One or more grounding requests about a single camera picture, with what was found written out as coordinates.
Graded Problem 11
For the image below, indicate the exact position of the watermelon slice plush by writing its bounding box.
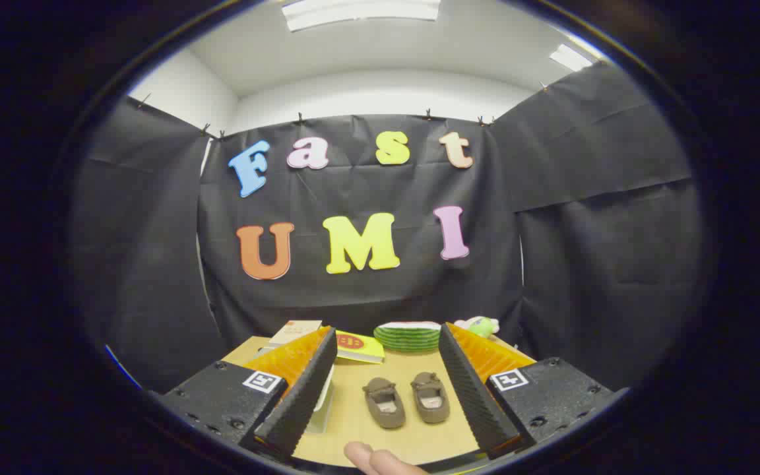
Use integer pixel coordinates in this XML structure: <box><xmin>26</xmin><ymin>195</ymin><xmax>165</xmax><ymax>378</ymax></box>
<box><xmin>373</xmin><ymin>321</ymin><xmax>443</xmax><ymax>352</ymax></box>

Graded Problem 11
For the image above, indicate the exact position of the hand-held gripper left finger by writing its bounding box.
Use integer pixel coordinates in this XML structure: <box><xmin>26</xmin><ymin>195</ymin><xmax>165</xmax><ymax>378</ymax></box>
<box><xmin>156</xmin><ymin>325</ymin><xmax>339</xmax><ymax>462</ymax></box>

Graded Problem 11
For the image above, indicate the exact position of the pink and green plush toy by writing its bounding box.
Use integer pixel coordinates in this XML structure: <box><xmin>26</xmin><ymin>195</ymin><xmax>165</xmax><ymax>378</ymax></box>
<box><xmin>454</xmin><ymin>316</ymin><xmax>501</xmax><ymax>338</ymax></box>

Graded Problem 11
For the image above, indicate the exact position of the yellow book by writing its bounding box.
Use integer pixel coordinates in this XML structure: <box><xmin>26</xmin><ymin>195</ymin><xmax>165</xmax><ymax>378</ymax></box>
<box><xmin>334</xmin><ymin>330</ymin><xmax>386</xmax><ymax>365</ymax></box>

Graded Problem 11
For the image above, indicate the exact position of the beige book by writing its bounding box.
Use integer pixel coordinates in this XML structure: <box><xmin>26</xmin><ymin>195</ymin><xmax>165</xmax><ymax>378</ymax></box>
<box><xmin>268</xmin><ymin>320</ymin><xmax>323</xmax><ymax>347</ymax></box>

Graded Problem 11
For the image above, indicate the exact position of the black backdrop cloth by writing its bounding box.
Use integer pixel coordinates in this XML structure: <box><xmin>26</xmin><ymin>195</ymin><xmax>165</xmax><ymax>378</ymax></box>
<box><xmin>70</xmin><ymin>63</ymin><xmax>707</xmax><ymax>396</ymax></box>

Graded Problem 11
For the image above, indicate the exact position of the long ceiling light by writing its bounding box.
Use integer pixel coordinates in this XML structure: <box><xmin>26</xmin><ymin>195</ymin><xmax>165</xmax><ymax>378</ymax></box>
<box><xmin>281</xmin><ymin>0</ymin><xmax>441</xmax><ymax>32</ymax></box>

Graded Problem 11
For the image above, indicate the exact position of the brown fuzzy shoe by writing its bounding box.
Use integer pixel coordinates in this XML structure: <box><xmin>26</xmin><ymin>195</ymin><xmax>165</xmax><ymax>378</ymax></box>
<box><xmin>362</xmin><ymin>377</ymin><xmax>407</xmax><ymax>429</ymax></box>
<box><xmin>410</xmin><ymin>371</ymin><xmax>451</xmax><ymax>424</ymax></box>

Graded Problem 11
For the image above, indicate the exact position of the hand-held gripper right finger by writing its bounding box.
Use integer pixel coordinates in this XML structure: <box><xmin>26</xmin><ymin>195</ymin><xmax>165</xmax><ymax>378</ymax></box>
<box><xmin>438</xmin><ymin>322</ymin><xmax>631</xmax><ymax>460</ymax></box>

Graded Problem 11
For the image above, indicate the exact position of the small ceiling light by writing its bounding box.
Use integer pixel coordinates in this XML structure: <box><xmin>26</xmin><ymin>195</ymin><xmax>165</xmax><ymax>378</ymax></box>
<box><xmin>549</xmin><ymin>44</ymin><xmax>593</xmax><ymax>72</ymax></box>

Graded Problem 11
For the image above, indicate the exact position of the white fabric storage box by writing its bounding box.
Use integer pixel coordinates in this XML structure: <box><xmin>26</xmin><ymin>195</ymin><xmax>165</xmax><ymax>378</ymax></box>
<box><xmin>306</xmin><ymin>364</ymin><xmax>336</xmax><ymax>435</ymax></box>

